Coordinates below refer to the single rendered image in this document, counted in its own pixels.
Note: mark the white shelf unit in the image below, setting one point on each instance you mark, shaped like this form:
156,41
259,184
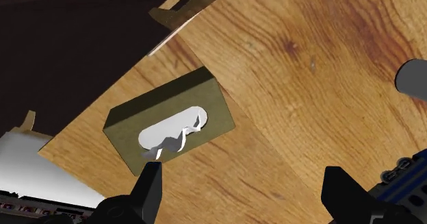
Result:
30,176

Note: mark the olive green tissue box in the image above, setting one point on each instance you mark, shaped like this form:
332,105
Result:
173,116

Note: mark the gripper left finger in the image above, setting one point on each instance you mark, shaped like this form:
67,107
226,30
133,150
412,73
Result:
146,196

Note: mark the wooden desk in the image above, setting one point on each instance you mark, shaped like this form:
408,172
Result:
283,83

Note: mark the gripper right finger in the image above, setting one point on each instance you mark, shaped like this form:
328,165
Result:
347,200

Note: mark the grey cylinder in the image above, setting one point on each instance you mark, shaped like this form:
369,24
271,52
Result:
412,79

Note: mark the blue and grey toy vehicle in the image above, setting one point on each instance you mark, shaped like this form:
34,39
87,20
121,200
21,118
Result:
405,183

